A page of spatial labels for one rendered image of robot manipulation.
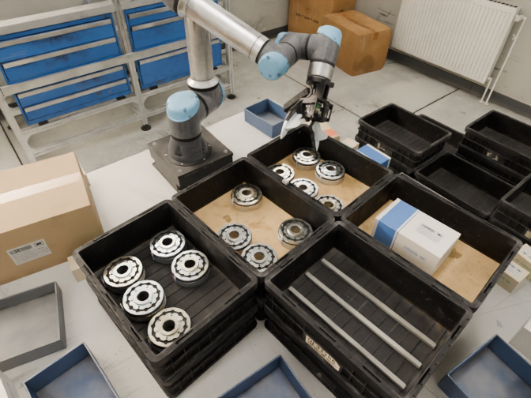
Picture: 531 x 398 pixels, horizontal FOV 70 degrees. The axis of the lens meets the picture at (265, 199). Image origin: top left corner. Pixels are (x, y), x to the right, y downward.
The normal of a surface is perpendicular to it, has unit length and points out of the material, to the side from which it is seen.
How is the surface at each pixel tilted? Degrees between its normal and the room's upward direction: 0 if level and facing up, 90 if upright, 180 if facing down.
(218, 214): 0
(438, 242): 0
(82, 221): 90
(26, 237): 90
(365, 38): 89
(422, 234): 0
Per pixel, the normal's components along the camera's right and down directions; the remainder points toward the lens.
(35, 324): 0.01, -0.72
